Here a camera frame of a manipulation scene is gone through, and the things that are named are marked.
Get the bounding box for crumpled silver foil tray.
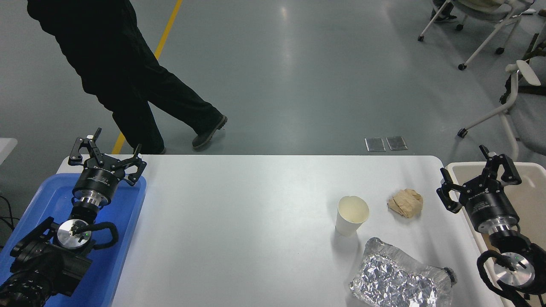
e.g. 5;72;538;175
349;237;458;307

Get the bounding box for seated person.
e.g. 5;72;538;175
430;0;458;23

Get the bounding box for white wheeled chair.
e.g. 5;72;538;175
417;0;536;71

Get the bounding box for large pale bin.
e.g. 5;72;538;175
445;161;546;307

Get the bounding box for white chair with armrest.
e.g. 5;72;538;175
457;60;546;162

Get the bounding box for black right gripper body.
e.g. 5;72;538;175
462;178;518;227

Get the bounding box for white paper cup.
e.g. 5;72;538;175
335;195;370;237

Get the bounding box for small white table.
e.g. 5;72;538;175
0;137;18;165

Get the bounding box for blue plastic tray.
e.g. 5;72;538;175
0;173;147;307

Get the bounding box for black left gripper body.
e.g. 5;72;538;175
73;166;125;200

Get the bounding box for black floor cables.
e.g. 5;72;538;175
0;194;21;250

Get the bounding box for crumpled tan paper ball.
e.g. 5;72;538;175
387;188;424;219

